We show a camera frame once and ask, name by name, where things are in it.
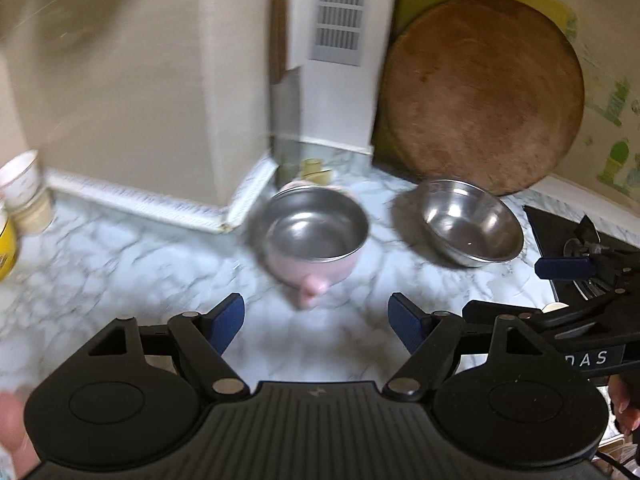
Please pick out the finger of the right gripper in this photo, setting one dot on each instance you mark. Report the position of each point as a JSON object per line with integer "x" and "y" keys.
{"x": 565, "y": 268}

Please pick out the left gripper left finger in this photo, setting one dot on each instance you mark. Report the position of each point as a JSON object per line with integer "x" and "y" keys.
{"x": 200, "y": 342}

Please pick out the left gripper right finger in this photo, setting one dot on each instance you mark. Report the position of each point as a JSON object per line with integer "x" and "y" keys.
{"x": 431, "y": 340}

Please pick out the stainless steel mixing bowl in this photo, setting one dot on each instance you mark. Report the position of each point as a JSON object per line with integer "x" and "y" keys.
{"x": 467, "y": 225}

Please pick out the pink bowl with handle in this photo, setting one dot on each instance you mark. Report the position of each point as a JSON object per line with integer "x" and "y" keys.
{"x": 311, "y": 237}

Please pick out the right human hand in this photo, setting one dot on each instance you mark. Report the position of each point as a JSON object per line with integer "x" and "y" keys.
{"x": 626, "y": 413}

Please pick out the left human hand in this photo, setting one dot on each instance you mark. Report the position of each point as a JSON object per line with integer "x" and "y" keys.
{"x": 14, "y": 437}

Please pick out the black gas stove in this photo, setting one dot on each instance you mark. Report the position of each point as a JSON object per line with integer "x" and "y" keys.
{"x": 557, "y": 237}

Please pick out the round wooden cutting board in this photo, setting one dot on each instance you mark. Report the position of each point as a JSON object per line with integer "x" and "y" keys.
{"x": 486, "y": 91}

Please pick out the pale yellow blocks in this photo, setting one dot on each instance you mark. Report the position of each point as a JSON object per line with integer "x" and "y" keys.
{"x": 312, "y": 170}

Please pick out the beige ceramic cup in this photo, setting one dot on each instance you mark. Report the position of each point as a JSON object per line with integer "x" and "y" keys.
{"x": 35, "y": 216}

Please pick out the yellow enamel mug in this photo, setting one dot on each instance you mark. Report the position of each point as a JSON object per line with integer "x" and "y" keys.
{"x": 8, "y": 243}

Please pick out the white floral cup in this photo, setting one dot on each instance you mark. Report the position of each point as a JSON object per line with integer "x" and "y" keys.
{"x": 20, "y": 179}

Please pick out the white vent column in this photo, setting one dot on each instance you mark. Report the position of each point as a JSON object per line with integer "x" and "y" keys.
{"x": 339, "y": 47}

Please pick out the cleaver with wooden handle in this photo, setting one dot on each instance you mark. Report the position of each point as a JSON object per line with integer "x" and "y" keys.
{"x": 285, "y": 114}

